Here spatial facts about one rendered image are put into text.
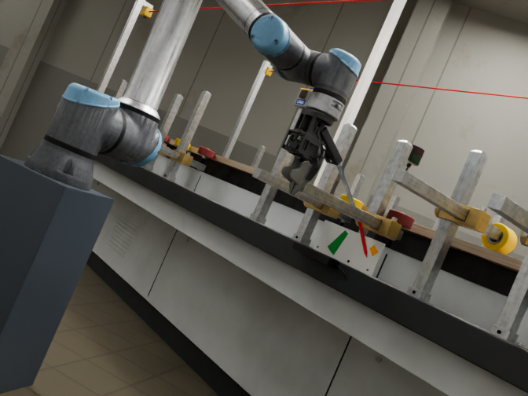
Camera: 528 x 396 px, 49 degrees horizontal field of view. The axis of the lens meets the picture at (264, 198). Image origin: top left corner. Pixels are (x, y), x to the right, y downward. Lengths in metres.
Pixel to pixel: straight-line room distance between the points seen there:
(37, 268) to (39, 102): 5.72
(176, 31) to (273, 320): 1.10
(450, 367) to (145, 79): 1.17
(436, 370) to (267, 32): 0.92
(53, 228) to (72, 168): 0.17
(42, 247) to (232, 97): 4.76
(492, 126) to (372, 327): 4.32
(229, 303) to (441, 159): 3.65
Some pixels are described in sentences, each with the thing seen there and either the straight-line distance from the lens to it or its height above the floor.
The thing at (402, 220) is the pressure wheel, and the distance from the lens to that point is 1.74.
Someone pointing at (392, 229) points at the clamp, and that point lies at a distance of 1.69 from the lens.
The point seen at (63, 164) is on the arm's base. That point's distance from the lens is 1.64.
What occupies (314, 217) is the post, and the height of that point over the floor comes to 0.80.
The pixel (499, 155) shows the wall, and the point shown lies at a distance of 5.76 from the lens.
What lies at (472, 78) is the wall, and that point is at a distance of 5.94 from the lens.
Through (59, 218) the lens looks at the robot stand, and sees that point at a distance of 1.59.
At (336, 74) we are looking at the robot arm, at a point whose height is 1.13.
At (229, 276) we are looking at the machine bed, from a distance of 2.48.
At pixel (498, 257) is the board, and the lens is 1.68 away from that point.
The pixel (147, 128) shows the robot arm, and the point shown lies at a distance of 1.79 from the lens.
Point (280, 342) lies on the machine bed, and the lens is 2.17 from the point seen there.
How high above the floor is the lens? 0.75
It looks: 1 degrees up
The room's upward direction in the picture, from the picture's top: 24 degrees clockwise
